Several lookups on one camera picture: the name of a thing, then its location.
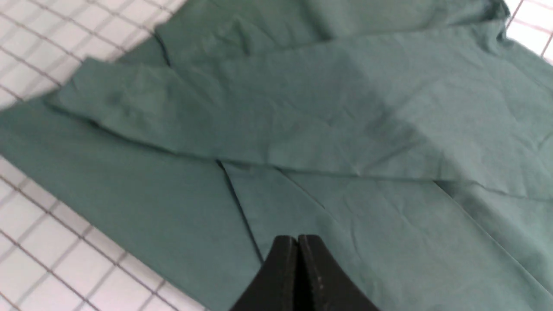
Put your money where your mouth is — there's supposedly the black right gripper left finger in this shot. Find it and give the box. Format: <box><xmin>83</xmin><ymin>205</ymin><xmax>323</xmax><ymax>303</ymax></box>
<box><xmin>231</xmin><ymin>235</ymin><xmax>298</xmax><ymax>311</ymax></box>

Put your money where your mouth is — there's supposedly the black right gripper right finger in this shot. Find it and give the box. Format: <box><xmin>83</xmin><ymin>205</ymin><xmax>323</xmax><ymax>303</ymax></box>
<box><xmin>297</xmin><ymin>235</ymin><xmax>379</xmax><ymax>311</ymax></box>

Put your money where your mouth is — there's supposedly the green long sleeve shirt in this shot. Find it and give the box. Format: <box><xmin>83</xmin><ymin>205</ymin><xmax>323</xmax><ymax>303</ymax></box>
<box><xmin>0</xmin><ymin>0</ymin><xmax>553</xmax><ymax>311</ymax></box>

